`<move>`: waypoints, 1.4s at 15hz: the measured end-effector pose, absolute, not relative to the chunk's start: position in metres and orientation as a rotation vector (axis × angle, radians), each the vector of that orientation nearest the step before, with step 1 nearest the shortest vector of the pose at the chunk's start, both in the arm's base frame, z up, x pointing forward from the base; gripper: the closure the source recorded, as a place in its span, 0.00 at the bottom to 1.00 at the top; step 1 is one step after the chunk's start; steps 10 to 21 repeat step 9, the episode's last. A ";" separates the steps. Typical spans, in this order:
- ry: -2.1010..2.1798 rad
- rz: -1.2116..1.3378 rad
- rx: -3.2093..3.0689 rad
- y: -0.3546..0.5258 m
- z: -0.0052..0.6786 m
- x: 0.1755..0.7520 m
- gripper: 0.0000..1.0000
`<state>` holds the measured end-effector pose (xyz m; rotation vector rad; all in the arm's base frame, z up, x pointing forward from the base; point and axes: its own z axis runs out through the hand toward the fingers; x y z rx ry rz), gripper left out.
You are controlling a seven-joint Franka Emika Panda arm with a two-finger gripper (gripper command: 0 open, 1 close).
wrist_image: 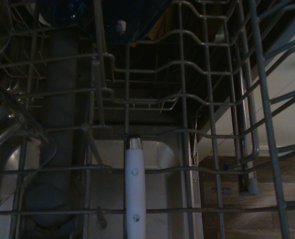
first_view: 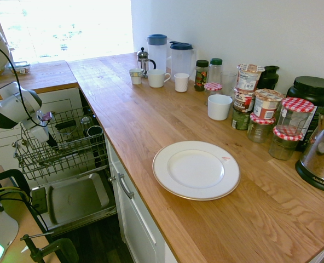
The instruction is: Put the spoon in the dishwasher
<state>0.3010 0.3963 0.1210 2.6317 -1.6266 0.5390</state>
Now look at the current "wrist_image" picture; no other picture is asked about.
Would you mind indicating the built-in dishwasher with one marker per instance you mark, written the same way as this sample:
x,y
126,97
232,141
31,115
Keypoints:
x,y
60,99

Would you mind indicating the yellow item in rack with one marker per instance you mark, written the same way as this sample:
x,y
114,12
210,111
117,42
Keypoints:
x,y
157,27

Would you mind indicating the black mug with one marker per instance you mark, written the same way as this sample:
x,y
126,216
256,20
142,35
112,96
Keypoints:
x,y
127,22

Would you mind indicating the clear glass container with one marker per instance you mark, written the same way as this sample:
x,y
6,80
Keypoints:
x,y
3,124

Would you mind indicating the cream cabinet door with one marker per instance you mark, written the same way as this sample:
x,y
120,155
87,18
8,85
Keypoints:
x,y
292,74

